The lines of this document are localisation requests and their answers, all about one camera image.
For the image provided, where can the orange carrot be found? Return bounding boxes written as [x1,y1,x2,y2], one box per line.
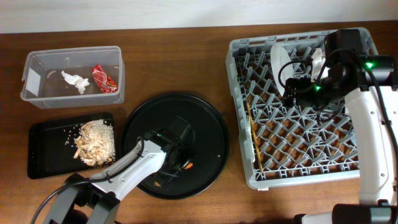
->
[184,162,193,170]

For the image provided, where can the grey plate with food scraps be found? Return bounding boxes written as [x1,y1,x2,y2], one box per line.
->
[271,45,294,96]

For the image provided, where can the wooden chopstick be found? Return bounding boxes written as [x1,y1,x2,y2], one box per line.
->
[246,101,264,173]

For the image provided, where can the pile of food scraps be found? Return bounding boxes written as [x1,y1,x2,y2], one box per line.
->
[65,119,116,167]

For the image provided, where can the red snack wrapper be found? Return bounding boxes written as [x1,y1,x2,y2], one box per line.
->
[92,65,118,93]

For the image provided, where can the white tissue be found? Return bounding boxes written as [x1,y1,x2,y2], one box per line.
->
[61,70,90,95]

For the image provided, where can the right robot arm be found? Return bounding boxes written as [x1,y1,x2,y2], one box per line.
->
[271,47,397,223]

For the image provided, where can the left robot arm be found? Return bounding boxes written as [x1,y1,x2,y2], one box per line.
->
[31,130,196,223]

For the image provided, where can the grey dishwasher rack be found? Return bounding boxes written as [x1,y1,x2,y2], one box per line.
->
[226,30,360,190]

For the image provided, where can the round black tray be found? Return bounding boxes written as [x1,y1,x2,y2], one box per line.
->
[118,93,229,200]

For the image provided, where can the black rectangular tray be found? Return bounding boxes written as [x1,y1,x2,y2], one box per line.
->
[27,112,114,179]

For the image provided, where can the clear plastic bin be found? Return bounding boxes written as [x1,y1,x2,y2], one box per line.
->
[21,46,125,109]

